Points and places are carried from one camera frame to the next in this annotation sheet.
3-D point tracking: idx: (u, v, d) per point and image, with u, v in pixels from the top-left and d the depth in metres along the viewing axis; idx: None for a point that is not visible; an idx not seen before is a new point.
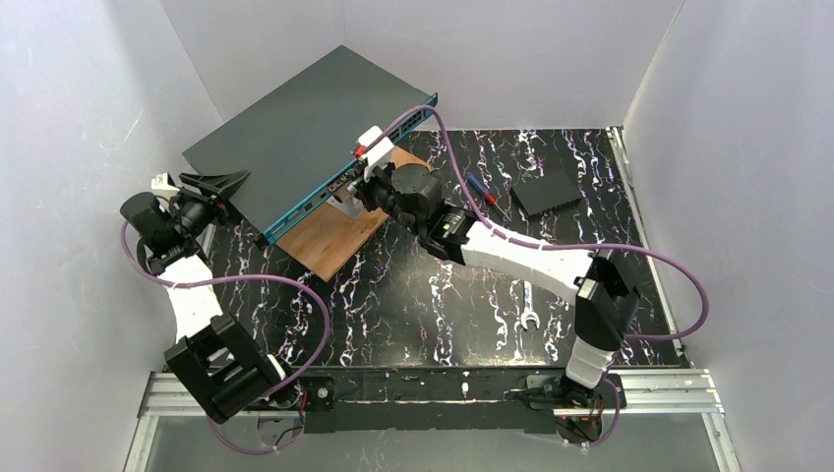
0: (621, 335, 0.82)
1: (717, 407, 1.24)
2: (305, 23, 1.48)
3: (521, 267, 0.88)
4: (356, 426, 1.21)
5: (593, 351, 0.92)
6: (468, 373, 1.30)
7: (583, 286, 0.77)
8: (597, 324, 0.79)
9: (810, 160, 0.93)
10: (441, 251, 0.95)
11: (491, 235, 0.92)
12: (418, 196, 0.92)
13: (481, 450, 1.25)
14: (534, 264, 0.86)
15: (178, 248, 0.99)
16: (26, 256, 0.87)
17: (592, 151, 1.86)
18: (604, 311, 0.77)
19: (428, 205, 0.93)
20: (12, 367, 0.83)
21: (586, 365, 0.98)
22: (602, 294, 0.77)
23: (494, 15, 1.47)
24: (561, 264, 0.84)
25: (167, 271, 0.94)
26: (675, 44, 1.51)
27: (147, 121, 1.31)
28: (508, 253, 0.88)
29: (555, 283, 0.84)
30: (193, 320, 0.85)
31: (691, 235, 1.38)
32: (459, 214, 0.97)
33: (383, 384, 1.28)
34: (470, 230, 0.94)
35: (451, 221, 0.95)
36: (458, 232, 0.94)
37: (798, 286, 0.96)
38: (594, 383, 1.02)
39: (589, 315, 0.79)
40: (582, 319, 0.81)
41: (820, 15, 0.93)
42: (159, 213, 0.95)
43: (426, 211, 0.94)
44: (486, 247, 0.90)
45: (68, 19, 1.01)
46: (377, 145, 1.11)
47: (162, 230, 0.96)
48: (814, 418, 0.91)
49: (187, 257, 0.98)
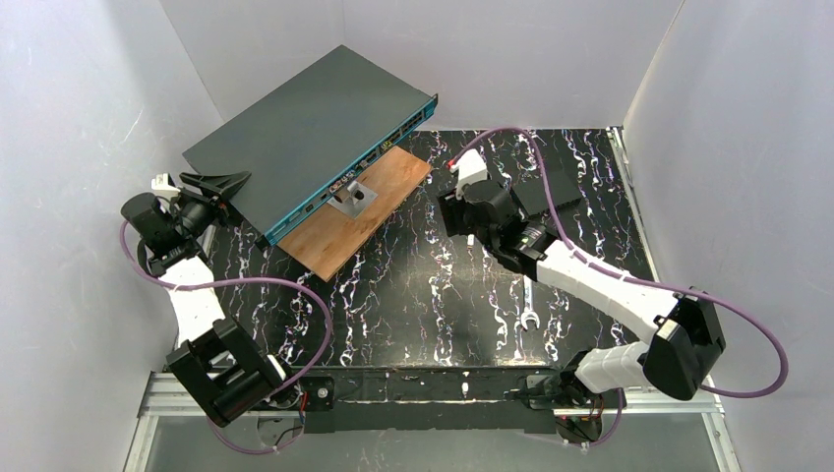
0: (695, 387, 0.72)
1: (717, 407, 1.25)
2: (305, 22, 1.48)
3: (597, 295, 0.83)
4: (357, 426, 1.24)
5: (626, 373, 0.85)
6: (468, 373, 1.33)
7: (664, 326, 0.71)
8: (670, 371, 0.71)
9: (811, 161, 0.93)
10: (513, 263, 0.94)
11: (570, 256, 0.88)
12: (487, 205, 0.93)
13: (481, 450, 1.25)
14: (613, 293, 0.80)
15: (178, 249, 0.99)
16: (26, 257, 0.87)
17: (592, 151, 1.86)
18: (684, 356, 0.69)
19: (496, 213, 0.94)
20: (12, 367, 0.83)
21: (611, 380, 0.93)
22: (684, 339, 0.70)
23: (495, 15, 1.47)
24: (642, 299, 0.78)
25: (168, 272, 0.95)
26: (675, 44, 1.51)
27: (147, 121, 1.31)
28: (588, 275, 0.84)
29: (629, 316, 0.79)
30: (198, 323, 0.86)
31: (691, 236, 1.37)
32: (539, 229, 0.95)
33: (383, 384, 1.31)
34: (551, 247, 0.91)
35: (530, 236, 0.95)
36: (536, 247, 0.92)
37: (798, 286, 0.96)
38: (600, 388, 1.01)
39: (664, 359, 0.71)
40: (654, 364, 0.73)
41: (821, 17, 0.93)
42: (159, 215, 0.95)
43: (497, 222, 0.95)
44: (564, 265, 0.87)
45: (67, 18, 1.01)
46: (467, 162, 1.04)
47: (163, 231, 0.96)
48: (814, 419, 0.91)
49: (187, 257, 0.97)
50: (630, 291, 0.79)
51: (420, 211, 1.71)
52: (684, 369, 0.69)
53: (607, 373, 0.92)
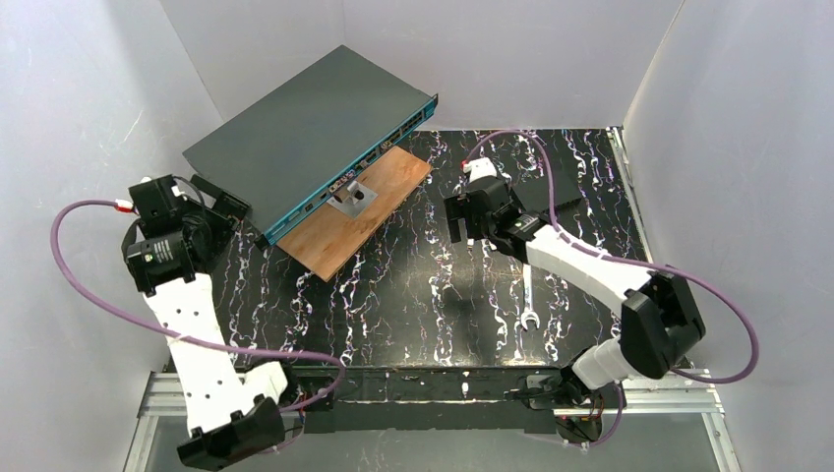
0: (665, 361, 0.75)
1: (717, 407, 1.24)
2: (305, 22, 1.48)
3: (577, 273, 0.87)
4: (356, 424, 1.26)
5: (616, 362, 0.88)
6: (468, 373, 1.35)
7: (633, 298, 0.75)
8: (637, 340, 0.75)
9: (811, 161, 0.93)
10: (506, 245, 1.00)
11: (556, 238, 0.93)
12: (481, 192, 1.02)
13: (482, 451, 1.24)
14: (590, 269, 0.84)
15: (167, 242, 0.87)
16: (26, 256, 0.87)
17: (592, 151, 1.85)
18: (649, 326, 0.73)
19: (489, 200, 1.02)
20: (11, 367, 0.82)
21: (603, 373, 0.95)
22: (652, 310, 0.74)
23: (495, 15, 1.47)
24: (617, 274, 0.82)
25: (157, 293, 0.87)
26: (675, 44, 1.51)
27: (146, 121, 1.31)
28: (569, 254, 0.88)
29: (604, 292, 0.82)
30: (214, 406, 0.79)
31: (691, 236, 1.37)
32: (533, 217, 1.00)
33: (383, 384, 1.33)
34: (540, 231, 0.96)
35: (524, 221, 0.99)
36: (527, 229, 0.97)
37: (798, 286, 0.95)
38: (597, 385, 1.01)
39: (633, 329, 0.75)
40: (627, 336, 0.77)
41: (821, 16, 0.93)
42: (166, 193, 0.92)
43: (490, 208, 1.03)
44: (548, 247, 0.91)
45: (67, 17, 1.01)
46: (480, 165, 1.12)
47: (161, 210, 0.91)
48: (814, 418, 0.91)
49: (185, 278, 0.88)
50: (607, 267, 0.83)
51: (420, 211, 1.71)
52: (650, 338, 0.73)
53: (598, 362, 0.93)
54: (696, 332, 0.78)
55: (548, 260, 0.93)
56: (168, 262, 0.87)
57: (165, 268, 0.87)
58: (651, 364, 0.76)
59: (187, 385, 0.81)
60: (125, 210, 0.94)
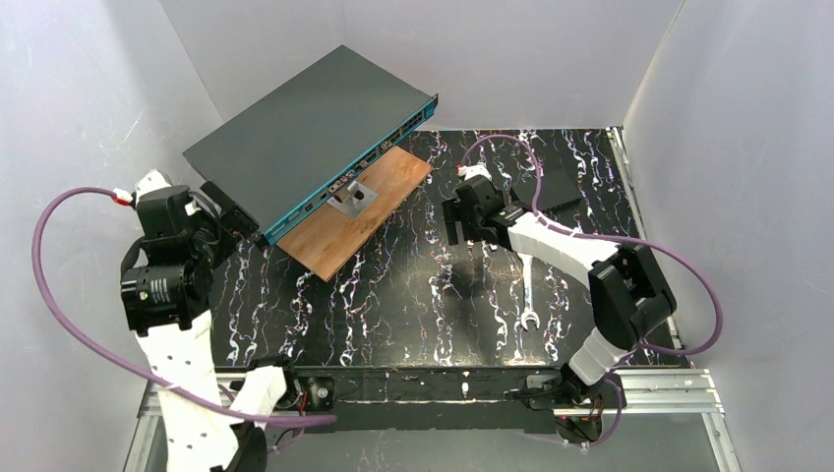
0: (632, 326, 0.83)
1: (717, 407, 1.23)
2: (305, 22, 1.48)
3: (554, 252, 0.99)
4: (357, 424, 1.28)
5: (606, 350, 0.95)
6: (468, 373, 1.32)
7: (601, 267, 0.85)
8: (607, 307, 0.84)
9: (812, 161, 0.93)
10: (494, 234, 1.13)
11: (535, 222, 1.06)
12: (468, 188, 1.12)
13: (481, 451, 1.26)
14: (564, 247, 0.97)
15: (167, 279, 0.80)
16: (26, 257, 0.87)
17: (592, 151, 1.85)
18: (615, 292, 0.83)
19: (476, 195, 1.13)
20: (11, 367, 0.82)
21: (590, 360, 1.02)
22: (616, 278, 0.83)
23: (495, 15, 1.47)
24: (587, 249, 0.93)
25: (151, 335, 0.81)
26: (675, 44, 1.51)
27: (146, 121, 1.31)
28: (547, 236, 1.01)
29: (576, 265, 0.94)
30: (196, 456, 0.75)
31: (691, 236, 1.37)
32: (516, 206, 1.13)
33: (383, 384, 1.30)
34: (521, 217, 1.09)
35: (509, 211, 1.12)
36: (511, 217, 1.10)
37: (798, 286, 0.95)
38: (592, 381, 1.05)
39: (602, 298, 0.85)
40: (599, 305, 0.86)
41: (821, 17, 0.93)
42: (175, 214, 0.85)
43: (477, 202, 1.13)
44: (528, 230, 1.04)
45: (67, 17, 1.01)
46: (474, 168, 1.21)
47: (168, 235, 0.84)
48: (815, 418, 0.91)
49: (182, 324, 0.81)
50: (577, 243, 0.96)
51: (420, 211, 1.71)
52: (616, 303, 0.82)
53: (590, 353, 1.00)
54: (667, 303, 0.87)
55: (530, 243, 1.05)
56: (165, 303, 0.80)
57: (161, 310, 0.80)
58: (623, 330, 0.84)
59: (173, 431, 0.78)
60: (126, 202, 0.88)
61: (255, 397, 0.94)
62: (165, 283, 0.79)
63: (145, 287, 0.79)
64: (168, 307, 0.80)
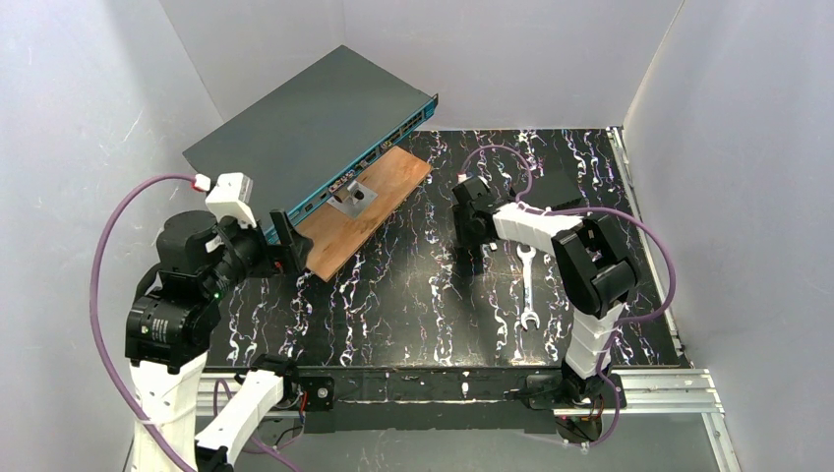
0: (597, 293, 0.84)
1: (717, 407, 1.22)
2: (305, 22, 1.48)
3: (527, 229, 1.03)
4: (356, 425, 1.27)
5: (584, 327, 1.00)
6: (468, 373, 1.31)
7: (564, 235, 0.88)
8: (571, 275, 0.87)
9: (811, 161, 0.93)
10: (481, 224, 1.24)
11: (516, 209, 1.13)
12: (461, 185, 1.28)
13: (481, 450, 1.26)
14: (534, 222, 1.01)
15: (168, 321, 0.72)
16: (26, 257, 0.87)
17: (592, 151, 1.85)
18: (574, 259, 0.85)
19: (468, 190, 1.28)
20: (12, 367, 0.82)
21: (580, 348, 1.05)
22: (574, 247, 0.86)
23: (494, 15, 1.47)
24: (554, 222, 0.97)
25: (142, 368, 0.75)
26: (675, 44, 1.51)
27: (146, 121, 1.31)
28: (520, 215, 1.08)
29: (542, 236, 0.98)
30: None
31: (691, 236, 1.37)
32: (502, 199, 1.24)
33: (383, 384, 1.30)
34: (505, 207, 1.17)
35: (495, 203, 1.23)
36: (497, 206, 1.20)
37: (797, 286, 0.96)
38: (588, 375, 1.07)
39: (565, 265, 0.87)
40: (565, 275, 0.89)
41: (821, 17, 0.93)
42: (192, 255, 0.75)
43: (470, 198, 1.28)
44: (506, 214, 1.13)
45: (68, 17, 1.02)
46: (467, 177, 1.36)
47: (183, 272, 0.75)
48: (815, 418, 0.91)
49: (169, 367, 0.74)
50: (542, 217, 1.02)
51: (420, 211, 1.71)
52: (577, 268, 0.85)
53: (578, 340, 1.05)
54: (633, 271, 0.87)
55: (509, 226, 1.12)
56: (163, 344, 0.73)
57: (157, 348, 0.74)
58: (588, 300, 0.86)
59: (139, 458, 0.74)
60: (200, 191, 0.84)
61: (241, 419, 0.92)
62: (166, 324, 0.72)
63: (147, 322, 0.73)
64: (165, 347, 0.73)
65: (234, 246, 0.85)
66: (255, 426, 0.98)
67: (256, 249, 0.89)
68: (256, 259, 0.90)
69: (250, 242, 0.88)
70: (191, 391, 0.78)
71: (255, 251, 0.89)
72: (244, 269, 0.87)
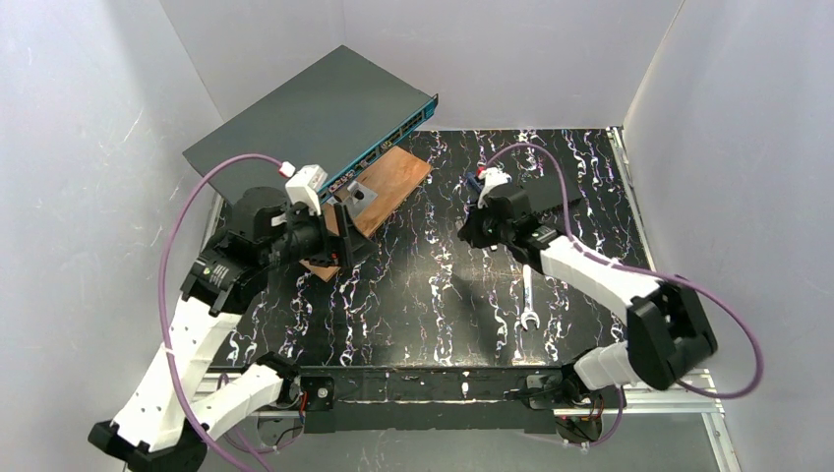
0: (672, 374, 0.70)
1: (717, 407, 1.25)
2: (306, 23, 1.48)
3: (585, 279, 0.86)
4: (356, 425, 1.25)
5: (619, 368, 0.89)
6: (468, 373, 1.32)
7: (639, 303, 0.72)
8: (644, 349, 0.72)
9: (810, 161, 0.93)
10: (522, 254, 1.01)
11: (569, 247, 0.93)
12: (506, 199, 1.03)
13: (481, 450, 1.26)
14: (600, 277, 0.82)
15: (228, 270, 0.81)
16: (28, 257, 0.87)
17: (592, 151, 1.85)
18: (653, 333, 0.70)
19: (513, 207, 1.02)
20: (15, 366, 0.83)
21: (604, 376, 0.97)
22: (656, 319, 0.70)
23: (495, 14, 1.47)
24: (625, 280, 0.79)
25: (184, 304, 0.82)
26: (675, 44, 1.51)
27: (146, 121, 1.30)
28: (575, 261, 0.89)
29: (607, 294, 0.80)
30: (142, 422, 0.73)
31: (691, 236, 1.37)
32: (551, 227, 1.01)
33: (383, 384, 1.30)
34: (554, 240, 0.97)
35: (543, 231, 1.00)
36: (545, 239, 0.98)
37: (797, 287, 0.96)
38: (594, 385, 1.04)
39: (640, 338, 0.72)
40: (635, 346, 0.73)
41: (820, 17, 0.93)
42: (257, 222, 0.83)
43: (513, 215, 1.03)
44: (561, 254, 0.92)
45: (67, 18, 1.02)
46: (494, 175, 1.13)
47: (247, 237, 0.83)
48: (814, 418, 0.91)
49: (211, 308, 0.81)
50: (615, 275, 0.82)
51: (420, 211, 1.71)
52: (655, 345, 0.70)
53: (604, 368, 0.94)
54: (708, 346, 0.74)
55: (559, 268, 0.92)
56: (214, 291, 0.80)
57: (208, 292, 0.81)
58: (660, 375, 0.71)
59: (144, 386, 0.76)
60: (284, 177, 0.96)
61: (231, 402, 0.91)
62: (223, 275, 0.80)
63: (210, 264, 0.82)
64: (214, 293, 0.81)
65: (297, 232, 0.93)
66: (241, 417, 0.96)
67: (319, 239, 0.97)
68: (316, 248, 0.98)
69: (313, 231, 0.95)
70: (208, 347, 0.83)
71: (315, 239, 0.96)
72: (300, 253, 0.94)
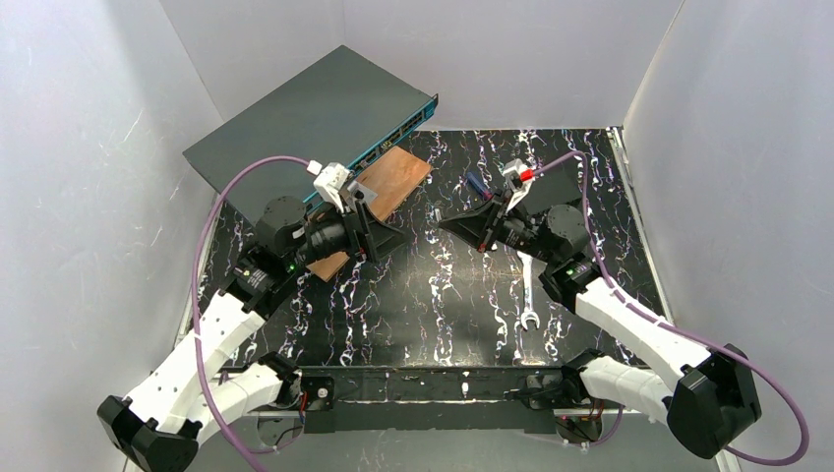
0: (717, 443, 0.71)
1: None
2: (306, 23, 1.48)
3: (625, 331, 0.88)
4: (356, 426, 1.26)
5: (640, 399, 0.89)
6: (468, 373, 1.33)
7: (690, 375, 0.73)
8: (692, 419, 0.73)
9: (810, 161, 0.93)
10: (555, 291, 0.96)
11: (610, 293, 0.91)
12: (565, 241, 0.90)
13: (482, 450, 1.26)
14: (644, 336, 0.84)
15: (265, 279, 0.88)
16: (28, 256, 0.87)
17: (592, 151, 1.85)
18: (705, 407, 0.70)
19: (568, 249, 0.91)
20: (17, 366, 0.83)
21: (615, 395, 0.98)
22: (710, 395, 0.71)
23: (495, 15, 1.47)
24: (674, 346, 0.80)
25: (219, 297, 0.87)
26: (675, 44, 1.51)
27: (146, 121, 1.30)
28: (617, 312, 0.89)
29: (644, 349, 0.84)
30: (155, 399, 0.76)
31: (691, 236, 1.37)
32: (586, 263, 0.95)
33: (383, 384, 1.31)
34: (592, 282, 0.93)
35: (575, 268, 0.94)
36: (580, 279, 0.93)
37: (797, 286, 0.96)
38: (595, 394, 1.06)
39: (689, 410, 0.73)
40: (681, 413, 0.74)
41: (820, 17, 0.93)
42: (281, 238, 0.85)
43: (564, 253, 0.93)
44: (603, 302, 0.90)
45: (68, 17, 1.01)
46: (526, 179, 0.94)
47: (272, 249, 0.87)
48: (814, 417, 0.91)
49: (244, 305, 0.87)
50: (662, 334, 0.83)
51: (420, 211, 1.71)
52: (704, 418, 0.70)
53: (618, 390, 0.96)
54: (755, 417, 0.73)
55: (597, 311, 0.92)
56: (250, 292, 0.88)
57: (245, 291, 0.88)
58: (703, 444, 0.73)
59: (165, 367, 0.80)
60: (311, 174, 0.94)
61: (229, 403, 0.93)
62: (260, 280, 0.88)
63: (249, 267, 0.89)
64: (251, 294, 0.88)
65: (323, 232, 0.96)
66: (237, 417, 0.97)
67: (344, 238, 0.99)
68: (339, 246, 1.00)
69: (338, 228, 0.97)
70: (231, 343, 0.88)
71: (340, 236, 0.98)
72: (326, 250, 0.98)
